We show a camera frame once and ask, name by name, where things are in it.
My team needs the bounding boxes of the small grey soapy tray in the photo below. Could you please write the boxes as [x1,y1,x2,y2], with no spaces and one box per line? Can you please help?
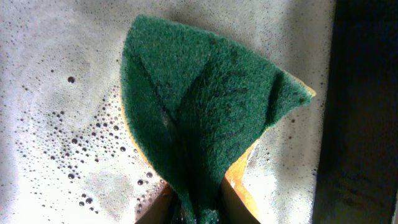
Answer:
[0,0,398,224]

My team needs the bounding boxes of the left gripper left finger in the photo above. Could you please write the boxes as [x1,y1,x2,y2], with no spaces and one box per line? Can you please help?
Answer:
[135,184,187,224]

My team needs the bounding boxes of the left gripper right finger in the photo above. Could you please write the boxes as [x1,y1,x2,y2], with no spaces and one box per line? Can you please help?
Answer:
[217,177,260,224]

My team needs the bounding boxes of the green yellow sponge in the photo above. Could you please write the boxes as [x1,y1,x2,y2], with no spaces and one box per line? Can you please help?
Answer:
[121,15,315,223]

